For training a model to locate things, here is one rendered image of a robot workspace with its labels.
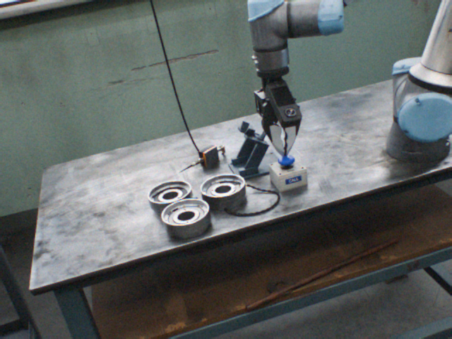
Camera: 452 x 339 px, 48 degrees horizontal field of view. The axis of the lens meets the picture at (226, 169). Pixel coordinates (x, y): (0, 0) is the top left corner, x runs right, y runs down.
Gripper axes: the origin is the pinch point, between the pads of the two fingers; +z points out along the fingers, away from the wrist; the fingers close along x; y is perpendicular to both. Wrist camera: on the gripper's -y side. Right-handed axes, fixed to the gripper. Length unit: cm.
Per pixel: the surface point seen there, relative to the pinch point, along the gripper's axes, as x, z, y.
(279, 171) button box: 2.4, 3.7, -1.4
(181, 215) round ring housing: 27.1, 6.1, -4.8
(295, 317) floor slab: -9, 88, 36
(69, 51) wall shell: 50, -1, 161
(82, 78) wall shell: 48, 13, 161
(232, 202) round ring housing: 15.3, 6.2, -5.0
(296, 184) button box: -0.6, 7.1, -3.6
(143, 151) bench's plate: 31, 8, 40
